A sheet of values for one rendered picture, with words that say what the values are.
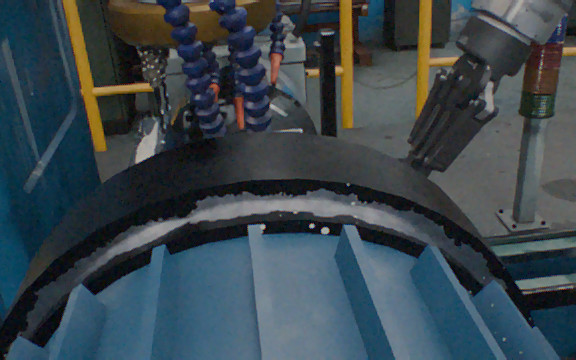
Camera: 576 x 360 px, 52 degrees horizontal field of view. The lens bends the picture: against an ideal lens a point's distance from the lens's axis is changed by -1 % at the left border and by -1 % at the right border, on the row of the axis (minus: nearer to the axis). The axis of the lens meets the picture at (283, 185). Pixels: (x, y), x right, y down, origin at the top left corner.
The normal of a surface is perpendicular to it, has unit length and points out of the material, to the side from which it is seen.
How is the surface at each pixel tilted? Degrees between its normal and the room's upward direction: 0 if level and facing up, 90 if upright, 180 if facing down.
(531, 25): 90
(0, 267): 90
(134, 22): 90
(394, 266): 23
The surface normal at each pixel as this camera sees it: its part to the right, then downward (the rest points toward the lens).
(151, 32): -0.31, 0.45
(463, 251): 0.11, 0.45
